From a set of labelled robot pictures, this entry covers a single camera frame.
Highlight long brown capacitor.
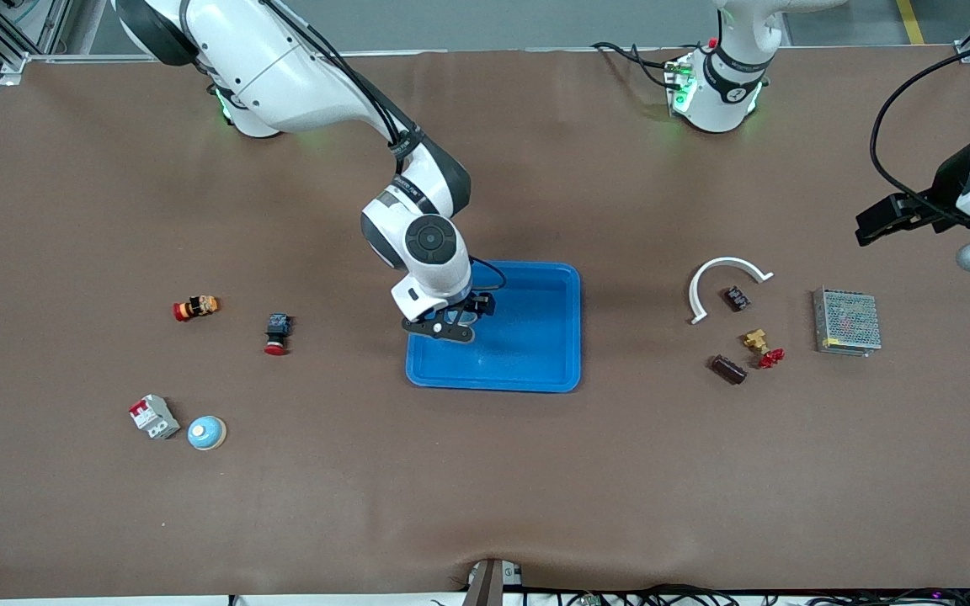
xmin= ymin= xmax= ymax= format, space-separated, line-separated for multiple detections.
xmin=709 ymin=353 xmax=748 ymax=386

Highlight blue plastic tray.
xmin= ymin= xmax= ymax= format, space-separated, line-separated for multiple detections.
xmin=405 ymin=259 xmax=583 ymax=394

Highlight perforated metal power supply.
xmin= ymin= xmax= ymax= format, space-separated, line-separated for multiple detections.
xmin=813 ymin=287 xmax=883 ymax=359

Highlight brown table cover mat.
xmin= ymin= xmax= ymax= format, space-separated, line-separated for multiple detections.
xmin=0 ymin=46 xmax=970 ymax=600

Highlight orange emergency stop button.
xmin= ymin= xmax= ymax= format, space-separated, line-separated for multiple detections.
xmin=172 ymin=295 xmax=221 ymax=322

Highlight white red circuit breaker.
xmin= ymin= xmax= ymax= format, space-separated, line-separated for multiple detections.
xmin=129 ymin=394 xmax=182 ymax=440

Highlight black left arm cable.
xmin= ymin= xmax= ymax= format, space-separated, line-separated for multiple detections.
xmin=869 ymin=32 xmax=970 ymax=223

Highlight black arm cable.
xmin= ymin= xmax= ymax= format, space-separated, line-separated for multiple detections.
xmin=258 ymin=0 xmax=508 ymax=297
xmin=869 ymin=32 xmax=970 ymax=223

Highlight red push button switch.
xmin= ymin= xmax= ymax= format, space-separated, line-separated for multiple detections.
xmin=264 ymin=313 xmax=292 ymax=357

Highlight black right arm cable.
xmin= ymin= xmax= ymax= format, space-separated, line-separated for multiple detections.
xmin=258 ymin=0 xmax=508 ymax=297

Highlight white semicircular bracket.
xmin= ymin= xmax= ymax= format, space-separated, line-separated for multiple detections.
xmin=689 ymin=257 xmax=775 ymax=326

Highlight brass valve red handle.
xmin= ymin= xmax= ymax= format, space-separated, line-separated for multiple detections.
xmin=743 ymin=328 xmax=786 ymax=371

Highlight black cables at arm base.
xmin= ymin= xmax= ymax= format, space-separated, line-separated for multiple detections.
xmin=593 ymin=40 xmax=680 ymax=89

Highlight black cables along table edge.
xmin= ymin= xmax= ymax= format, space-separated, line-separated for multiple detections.
xmin=519 ymin=583 xmax=970 ymax=606

